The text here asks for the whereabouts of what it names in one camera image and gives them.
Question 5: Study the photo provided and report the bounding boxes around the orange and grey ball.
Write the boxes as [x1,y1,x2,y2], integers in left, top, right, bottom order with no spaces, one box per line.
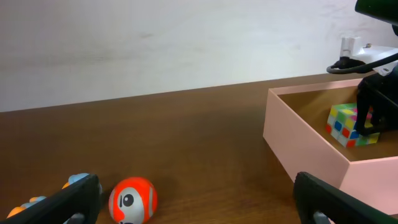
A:
[108,177,157,224]

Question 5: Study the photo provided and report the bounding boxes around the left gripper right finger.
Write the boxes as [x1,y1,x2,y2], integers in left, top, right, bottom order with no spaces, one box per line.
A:
[294,172,397,224]

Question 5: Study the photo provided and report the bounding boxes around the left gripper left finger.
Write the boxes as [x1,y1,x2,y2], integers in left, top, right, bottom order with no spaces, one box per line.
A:
[1,174,101,224]

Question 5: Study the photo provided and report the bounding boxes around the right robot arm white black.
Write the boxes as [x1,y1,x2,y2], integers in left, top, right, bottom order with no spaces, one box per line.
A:
[355,0,397,136]

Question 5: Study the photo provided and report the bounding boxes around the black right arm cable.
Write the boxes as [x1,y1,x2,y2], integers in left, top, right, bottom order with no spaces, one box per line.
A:
[326,52,398,75]

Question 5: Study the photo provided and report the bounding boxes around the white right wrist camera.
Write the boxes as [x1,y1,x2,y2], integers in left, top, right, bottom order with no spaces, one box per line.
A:
[336,37,397,69]

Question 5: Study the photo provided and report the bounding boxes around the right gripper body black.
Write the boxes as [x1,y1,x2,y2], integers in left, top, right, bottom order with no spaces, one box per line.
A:
[357,66,397,131]

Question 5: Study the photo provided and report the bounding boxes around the orange and blue duck toy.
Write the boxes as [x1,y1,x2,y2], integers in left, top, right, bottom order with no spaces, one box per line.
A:
[6,172,103,224]

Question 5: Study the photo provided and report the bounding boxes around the multicolour puzzle cube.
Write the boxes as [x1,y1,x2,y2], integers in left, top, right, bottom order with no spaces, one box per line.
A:
[326,103,380,147]

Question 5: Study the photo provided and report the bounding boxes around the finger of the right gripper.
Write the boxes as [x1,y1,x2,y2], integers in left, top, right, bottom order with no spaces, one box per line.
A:
[354,90,389,137]

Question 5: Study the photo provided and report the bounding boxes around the pink open cardboard box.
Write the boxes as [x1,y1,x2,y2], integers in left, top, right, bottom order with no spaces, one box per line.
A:
[263,79,397,215]

